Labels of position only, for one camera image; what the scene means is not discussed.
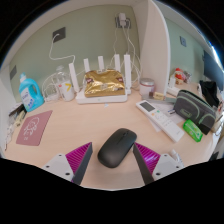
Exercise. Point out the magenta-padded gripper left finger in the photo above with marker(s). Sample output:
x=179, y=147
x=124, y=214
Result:
x=78, y=158

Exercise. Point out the small grey wall plate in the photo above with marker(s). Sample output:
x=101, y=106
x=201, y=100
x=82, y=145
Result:
x=183, y=41

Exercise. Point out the yellow cardboard box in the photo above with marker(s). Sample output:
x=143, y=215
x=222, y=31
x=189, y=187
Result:
x=20, y=119

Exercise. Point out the small white jar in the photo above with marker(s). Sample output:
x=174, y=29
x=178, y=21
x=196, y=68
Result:
x=146, y=87

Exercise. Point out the white remote control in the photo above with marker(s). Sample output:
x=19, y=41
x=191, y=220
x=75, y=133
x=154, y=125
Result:
x=160, y=120

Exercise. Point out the black cloth bag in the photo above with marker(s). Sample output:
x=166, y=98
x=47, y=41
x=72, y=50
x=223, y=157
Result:
x=209, y=91

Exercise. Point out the pink mouse pad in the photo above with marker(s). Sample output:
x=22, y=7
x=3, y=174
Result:
x=33, y=128

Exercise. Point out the grey blank wall plate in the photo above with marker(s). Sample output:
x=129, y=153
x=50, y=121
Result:
x=13, y=72

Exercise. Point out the grey pencil case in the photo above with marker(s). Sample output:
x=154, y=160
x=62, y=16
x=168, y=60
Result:
x=195, y=110

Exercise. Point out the stack of books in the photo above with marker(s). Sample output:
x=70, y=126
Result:
x=15, y=109

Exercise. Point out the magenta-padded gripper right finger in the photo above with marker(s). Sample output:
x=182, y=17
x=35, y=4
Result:
x=148, y=158

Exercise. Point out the black computer mouse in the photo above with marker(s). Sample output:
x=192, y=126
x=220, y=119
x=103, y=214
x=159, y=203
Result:
x=116, y=148

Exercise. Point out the black monitor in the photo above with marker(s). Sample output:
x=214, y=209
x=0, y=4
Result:
x=213, y=70

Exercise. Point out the blue detergent bottle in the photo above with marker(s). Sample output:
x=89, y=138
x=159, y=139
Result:
x=30, y=95

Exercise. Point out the grey wall socket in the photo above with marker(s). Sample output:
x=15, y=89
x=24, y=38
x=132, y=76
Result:
x=59, y=34

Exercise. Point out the white power strip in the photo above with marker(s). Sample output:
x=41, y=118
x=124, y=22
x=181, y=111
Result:
x=51, y=97

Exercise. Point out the small tan box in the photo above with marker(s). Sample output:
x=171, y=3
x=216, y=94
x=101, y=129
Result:
x=158, y=96

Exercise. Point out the white router with antennas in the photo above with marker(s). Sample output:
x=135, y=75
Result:
x=100, y=99

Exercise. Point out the red figurine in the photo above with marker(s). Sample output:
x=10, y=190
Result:
x=180, y=75

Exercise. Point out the white desk shelf unit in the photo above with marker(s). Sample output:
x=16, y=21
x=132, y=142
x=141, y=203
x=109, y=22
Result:
x=153, y=50

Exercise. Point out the white wall charger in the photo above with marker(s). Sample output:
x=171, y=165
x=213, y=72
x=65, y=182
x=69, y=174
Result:
x=122, y=19

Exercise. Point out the gold foil bag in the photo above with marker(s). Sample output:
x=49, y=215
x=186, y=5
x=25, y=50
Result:
x=104, y=83

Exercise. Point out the green wipes packet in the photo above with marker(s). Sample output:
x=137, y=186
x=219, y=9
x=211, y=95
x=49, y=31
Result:
x=192, y=130

